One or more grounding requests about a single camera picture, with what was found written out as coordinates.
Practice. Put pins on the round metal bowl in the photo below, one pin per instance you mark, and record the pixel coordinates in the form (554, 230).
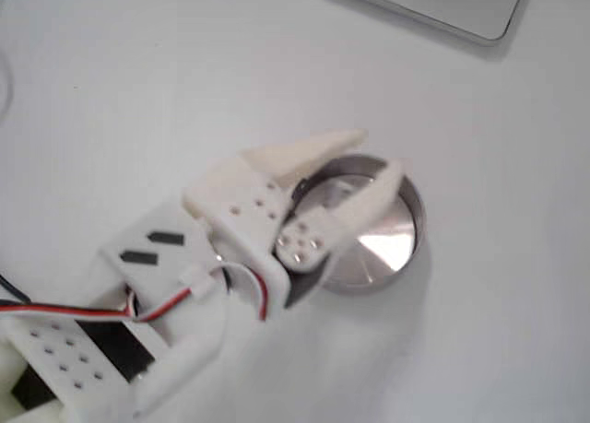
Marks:
(392, 243)

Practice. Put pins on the silver laptop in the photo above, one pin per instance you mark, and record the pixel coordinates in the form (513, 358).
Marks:
(438, 3)

